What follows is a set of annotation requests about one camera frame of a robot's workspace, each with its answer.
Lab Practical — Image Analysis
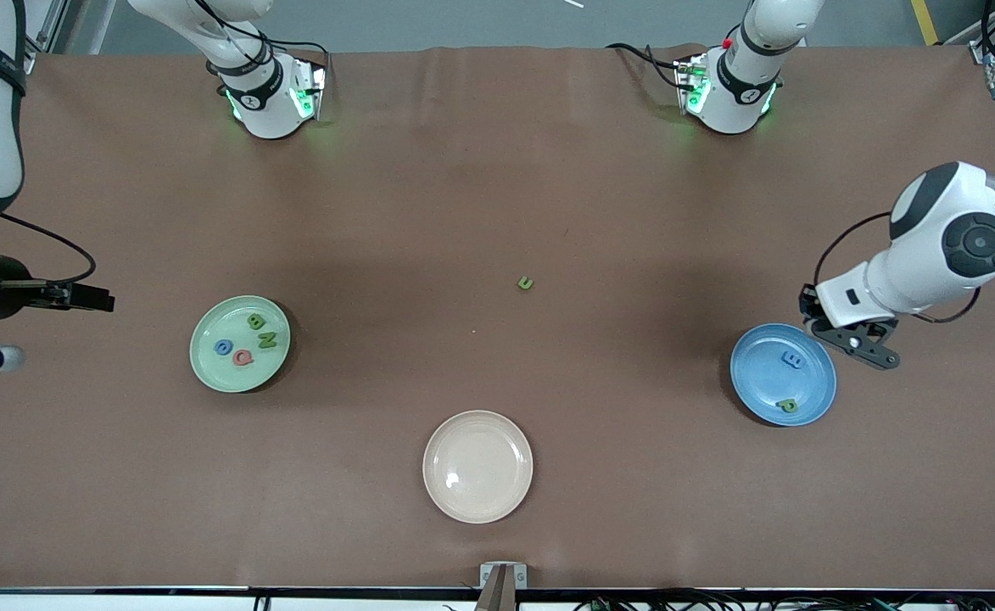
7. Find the green plate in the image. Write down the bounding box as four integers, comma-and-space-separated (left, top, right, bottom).
189, 294, 293, 394

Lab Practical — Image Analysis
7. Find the metal camera bracket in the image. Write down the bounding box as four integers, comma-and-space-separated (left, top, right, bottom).
478, 562, 528, 611

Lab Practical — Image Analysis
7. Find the brown table cover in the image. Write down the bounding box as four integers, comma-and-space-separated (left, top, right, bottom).
0, 44, 995, 592

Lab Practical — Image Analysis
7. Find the black cable bundle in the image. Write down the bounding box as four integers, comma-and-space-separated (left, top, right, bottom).
569, 581, 995, 611

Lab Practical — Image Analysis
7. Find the black stand foot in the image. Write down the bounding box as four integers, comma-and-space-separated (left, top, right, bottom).
930, 13, 986, 47

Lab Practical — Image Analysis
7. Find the aluminium frame post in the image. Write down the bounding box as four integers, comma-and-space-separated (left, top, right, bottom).
24, 0, 70, 76
968, 17, 995, 65

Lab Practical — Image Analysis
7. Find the yellow floor tape strip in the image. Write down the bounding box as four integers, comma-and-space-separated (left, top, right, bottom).
911, 0, 939, 45

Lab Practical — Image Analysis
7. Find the blue plate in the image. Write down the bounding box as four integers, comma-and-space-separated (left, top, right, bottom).
729, 322, 838, 427

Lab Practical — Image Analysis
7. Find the black arm base cable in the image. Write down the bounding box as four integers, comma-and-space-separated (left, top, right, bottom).
200, 0, 330, 69
606, 41, 686, 92

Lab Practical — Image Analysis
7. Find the beige plate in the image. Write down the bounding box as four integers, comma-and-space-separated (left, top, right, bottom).
422, 410, 534, 524

